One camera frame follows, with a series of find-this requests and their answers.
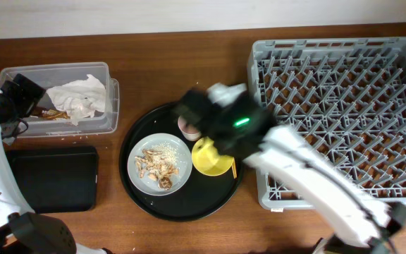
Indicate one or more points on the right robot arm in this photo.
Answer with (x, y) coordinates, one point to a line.
(361, 223)

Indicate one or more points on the grey dishwasher rack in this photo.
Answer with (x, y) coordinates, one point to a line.
(347, 97)

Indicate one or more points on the yellow bowl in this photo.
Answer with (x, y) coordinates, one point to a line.
(207, 160)

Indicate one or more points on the white napkin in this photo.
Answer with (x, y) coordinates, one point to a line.
(80, 98)

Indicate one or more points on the pink cup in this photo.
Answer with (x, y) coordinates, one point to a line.
(188, 131)

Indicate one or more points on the brown gold snack wrapper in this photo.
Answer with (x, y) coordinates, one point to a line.
(49, 114)

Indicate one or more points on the black rectangular tray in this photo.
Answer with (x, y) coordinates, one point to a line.
(57, 179)

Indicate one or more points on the grey plate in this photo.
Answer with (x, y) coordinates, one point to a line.
(184, 164)

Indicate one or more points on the clear plastic waste bin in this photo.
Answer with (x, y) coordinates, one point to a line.
(52, 75)

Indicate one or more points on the food scraps and rice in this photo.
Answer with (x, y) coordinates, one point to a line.
(158, 163)

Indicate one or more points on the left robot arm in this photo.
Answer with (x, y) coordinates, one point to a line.
(22, 230)

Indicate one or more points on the round black serving tray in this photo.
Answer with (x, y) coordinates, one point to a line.
(199, 197)

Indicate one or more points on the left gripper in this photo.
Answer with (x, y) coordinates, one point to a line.
(29, 99)

